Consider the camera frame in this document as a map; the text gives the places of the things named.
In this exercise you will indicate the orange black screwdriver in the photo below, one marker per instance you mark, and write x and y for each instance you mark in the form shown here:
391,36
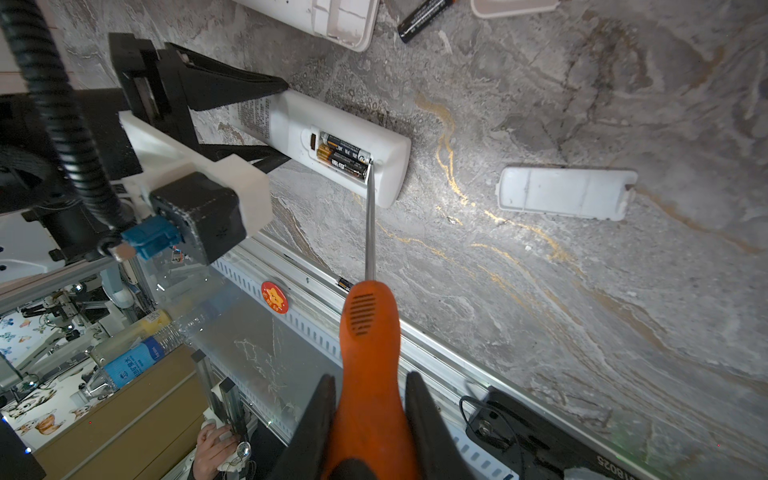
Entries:
370,427

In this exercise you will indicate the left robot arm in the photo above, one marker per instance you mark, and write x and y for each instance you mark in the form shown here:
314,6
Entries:
120,172

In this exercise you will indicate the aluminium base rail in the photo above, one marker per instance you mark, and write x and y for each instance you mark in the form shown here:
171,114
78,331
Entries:
403,405

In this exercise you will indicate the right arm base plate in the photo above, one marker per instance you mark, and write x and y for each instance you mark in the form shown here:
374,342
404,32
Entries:
528,445

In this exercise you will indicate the white remote control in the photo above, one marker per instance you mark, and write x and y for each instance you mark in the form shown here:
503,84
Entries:
347,23

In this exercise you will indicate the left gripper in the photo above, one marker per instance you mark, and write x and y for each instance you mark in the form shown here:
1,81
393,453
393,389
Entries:
161,85

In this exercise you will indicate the white remote with label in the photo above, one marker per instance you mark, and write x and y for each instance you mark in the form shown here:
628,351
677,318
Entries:
291,122

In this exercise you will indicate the upper battery in labelled remote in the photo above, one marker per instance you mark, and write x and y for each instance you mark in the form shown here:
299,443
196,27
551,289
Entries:
345,148

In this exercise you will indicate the plastic water bottle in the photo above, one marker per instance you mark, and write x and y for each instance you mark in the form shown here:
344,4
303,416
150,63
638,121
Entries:
148,351

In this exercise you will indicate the person hand below table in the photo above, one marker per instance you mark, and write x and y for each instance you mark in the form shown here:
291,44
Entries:
214,445

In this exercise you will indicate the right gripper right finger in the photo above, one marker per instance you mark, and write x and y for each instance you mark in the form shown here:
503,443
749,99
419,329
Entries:
436,452

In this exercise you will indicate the battery in labelled remote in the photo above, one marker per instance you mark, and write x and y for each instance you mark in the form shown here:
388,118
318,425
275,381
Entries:
341,162
345,148

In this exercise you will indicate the red round sticker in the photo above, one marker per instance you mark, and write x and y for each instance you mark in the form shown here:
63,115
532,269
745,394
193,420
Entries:
274,297

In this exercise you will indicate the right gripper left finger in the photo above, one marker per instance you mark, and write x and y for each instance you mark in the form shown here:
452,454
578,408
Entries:
304,456

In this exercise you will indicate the white battery cover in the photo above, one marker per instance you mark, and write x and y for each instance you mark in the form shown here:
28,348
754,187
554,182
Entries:
601,194
488,9

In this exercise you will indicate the lower battery in labelled remote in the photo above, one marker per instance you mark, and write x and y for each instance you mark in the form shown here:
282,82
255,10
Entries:
341,162

